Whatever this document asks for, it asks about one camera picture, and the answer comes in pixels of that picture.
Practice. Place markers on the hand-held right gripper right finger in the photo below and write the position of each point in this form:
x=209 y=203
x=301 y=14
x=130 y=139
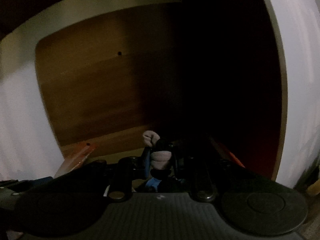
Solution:
x=176 y=160

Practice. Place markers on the blue crumpled wrapper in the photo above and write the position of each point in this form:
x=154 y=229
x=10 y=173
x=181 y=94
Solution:
x=152 y=183

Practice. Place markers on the wooden shelf cabinet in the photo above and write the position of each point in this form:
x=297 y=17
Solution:
x=87 y=92

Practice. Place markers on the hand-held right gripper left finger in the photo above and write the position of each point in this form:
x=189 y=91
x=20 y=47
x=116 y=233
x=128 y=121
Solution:
x=147 y=162

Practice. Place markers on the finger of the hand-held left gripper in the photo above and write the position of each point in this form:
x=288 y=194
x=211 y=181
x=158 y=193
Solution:
x=45 y=179

